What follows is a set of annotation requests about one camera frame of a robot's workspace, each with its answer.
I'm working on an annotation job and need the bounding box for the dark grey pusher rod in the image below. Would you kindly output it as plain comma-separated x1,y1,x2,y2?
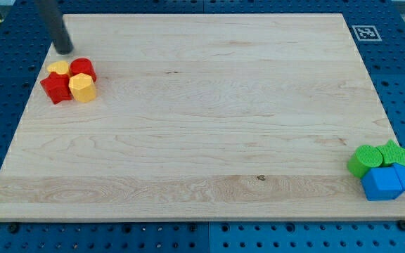
34,0,74,55

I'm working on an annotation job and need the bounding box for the green star block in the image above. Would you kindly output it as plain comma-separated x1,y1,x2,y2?
376,140,405,167

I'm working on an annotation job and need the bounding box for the light wooden board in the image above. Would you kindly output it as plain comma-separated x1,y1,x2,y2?
0,13,405,222

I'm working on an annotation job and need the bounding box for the white fiducial marker tag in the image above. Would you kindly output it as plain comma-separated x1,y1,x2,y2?
352,25,382,41

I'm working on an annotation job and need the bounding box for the yellow hexagon block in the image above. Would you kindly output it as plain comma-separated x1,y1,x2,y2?
69,73,96,103

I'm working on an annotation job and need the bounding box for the green cylinder block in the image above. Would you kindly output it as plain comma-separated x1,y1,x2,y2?
347,145,383,179

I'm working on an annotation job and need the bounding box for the red cylinder block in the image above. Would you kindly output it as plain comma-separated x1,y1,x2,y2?
70,58,97,82

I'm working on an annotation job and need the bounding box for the red star block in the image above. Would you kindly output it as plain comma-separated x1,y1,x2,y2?
40,72,72,104

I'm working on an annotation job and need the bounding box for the yellow heart block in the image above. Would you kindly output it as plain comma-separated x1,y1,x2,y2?
46,60,71,77

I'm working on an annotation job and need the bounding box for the blue cube block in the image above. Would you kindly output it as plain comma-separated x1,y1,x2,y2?
361,167,403,201

